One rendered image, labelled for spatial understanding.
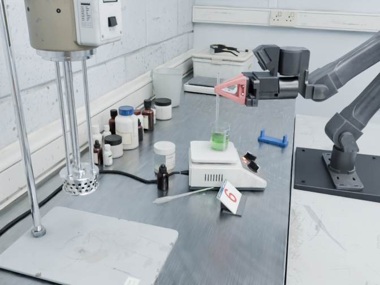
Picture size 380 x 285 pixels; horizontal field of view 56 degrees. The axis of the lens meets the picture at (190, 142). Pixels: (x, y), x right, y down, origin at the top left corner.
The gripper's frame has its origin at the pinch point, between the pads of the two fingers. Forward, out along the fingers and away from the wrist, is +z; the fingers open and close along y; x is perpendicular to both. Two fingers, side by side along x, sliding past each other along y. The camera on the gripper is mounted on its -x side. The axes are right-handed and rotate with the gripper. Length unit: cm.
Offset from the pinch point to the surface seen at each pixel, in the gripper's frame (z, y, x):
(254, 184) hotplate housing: -9.0, 8.0, 23.0
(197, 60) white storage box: -3, -112, 14
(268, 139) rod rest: -21.1, -24.8, 24.6
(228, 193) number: -1.5, 13.0, 22.3
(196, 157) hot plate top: 5.8, 5.9, 15.8
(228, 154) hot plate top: -2.7, 4.1, 16.1
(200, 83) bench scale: -3, -86, 20
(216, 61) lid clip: -13, -107, 13
